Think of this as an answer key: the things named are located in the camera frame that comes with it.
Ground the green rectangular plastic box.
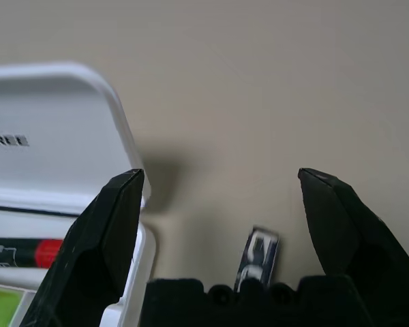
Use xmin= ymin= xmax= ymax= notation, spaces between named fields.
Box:
xmin=0 ymin=282 xmax=25 ymax=327

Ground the black marker with red cap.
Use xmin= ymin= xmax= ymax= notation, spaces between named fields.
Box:
xmin=0 ymin=238 xmax=65 ymax=269

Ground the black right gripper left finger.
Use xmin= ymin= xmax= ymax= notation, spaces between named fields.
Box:
xmin=18 ymin=168 xmax=145 ymax=327

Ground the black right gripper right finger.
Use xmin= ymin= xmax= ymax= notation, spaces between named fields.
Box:
xmin=297 ymin=166 xmax=409 ymax=327

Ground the black and white printed eraser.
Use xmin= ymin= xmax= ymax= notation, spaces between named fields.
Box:
xmin=234 ymin=226 xmax=281 ymax=294

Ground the white Unitree pencil case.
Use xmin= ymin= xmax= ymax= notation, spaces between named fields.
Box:
xmin=0 ymin=61 xmax=157 ymax=327

